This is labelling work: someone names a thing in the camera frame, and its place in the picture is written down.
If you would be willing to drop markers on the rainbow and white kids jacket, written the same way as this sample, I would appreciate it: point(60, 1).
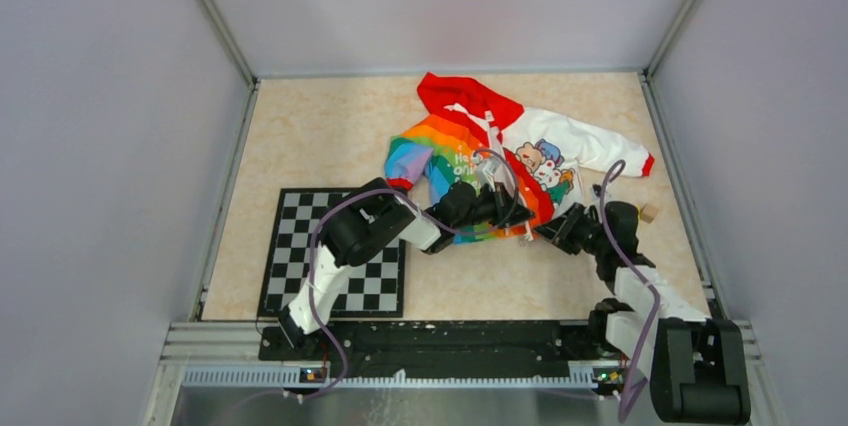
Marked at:
point(546, 150)

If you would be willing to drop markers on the beige wooden small block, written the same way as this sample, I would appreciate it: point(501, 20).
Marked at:
point(651, 212)

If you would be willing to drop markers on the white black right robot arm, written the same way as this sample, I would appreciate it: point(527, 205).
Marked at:
point(693, 364)

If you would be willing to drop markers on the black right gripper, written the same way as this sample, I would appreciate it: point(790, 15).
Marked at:
point(561, 230)

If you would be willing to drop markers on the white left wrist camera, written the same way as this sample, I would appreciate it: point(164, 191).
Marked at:
point(492, 173)

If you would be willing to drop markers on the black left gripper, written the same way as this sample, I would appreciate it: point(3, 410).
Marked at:
point(502, 203)

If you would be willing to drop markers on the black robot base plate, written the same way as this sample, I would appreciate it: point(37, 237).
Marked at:
point(444, 349)

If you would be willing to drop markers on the aluminium frame rail front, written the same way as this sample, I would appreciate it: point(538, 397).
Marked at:
point(225, 354)

